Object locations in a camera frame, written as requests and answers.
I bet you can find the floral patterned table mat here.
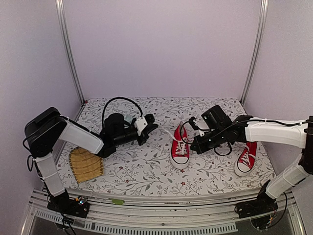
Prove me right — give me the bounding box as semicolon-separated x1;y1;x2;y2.
57;97;275;197

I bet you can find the right black camera cable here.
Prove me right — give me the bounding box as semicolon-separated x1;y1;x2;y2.
179;119;233;157

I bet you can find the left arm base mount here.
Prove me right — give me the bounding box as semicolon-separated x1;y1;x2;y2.
47;197;90;218

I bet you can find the aluminium frame post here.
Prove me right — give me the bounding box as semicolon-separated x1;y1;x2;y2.
240;0;269;106
55;0;85;105

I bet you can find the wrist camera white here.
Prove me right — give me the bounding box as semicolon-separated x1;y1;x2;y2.
134;114;158;136
188;117;204;137

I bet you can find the black camera cable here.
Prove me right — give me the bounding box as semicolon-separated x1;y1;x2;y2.
179;119;233;157
101;97;144;133

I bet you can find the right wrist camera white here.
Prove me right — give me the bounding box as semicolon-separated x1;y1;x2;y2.
188;117;204;137

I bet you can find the green tape piece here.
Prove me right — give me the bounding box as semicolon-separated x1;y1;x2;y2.
110;198;125;205

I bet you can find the woven bamboo basket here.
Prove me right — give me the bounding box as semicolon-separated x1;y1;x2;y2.
69;147;104;184

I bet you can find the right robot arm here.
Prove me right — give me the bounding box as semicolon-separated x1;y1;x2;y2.
188;105;313;213

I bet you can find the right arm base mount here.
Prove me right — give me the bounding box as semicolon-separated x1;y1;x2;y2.
234;193;278;218

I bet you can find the left aluminium frame post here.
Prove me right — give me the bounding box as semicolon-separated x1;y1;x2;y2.
55;0;85;105

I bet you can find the left black camera cable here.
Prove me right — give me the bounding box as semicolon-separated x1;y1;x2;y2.
101;97;144;133

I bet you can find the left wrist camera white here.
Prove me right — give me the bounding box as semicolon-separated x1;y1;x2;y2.
134;114;158;136

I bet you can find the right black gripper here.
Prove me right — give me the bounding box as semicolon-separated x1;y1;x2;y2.
191;127;227;154

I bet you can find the front aluminium rail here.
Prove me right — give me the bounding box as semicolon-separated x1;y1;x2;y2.
21;188;306;235

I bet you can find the right aluminium frame post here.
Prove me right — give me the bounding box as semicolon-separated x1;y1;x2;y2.
240;0;269;106

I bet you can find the red sneaker with laces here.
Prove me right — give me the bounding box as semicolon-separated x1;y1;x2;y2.
161;122;190;170

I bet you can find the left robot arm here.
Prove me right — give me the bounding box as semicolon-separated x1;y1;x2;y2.
22;107;158;212

